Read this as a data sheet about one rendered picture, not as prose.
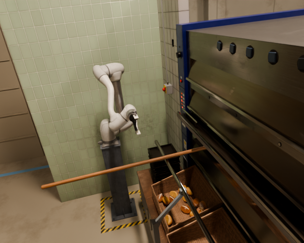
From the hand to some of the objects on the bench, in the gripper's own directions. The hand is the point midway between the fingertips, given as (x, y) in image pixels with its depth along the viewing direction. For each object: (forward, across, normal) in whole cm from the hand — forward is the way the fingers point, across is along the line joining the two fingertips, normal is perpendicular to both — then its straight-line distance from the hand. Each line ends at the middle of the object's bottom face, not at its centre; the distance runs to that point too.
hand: (137, 126), depth 183 cm
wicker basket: (+7, +91, -31) cm, 97 cm away
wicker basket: (+66, +91, -28) cm, 116 cm away
